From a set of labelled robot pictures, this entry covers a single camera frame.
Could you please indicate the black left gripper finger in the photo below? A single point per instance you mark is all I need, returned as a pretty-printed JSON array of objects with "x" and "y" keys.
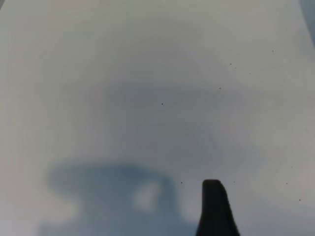
[{"x": 216, "y": 211}]

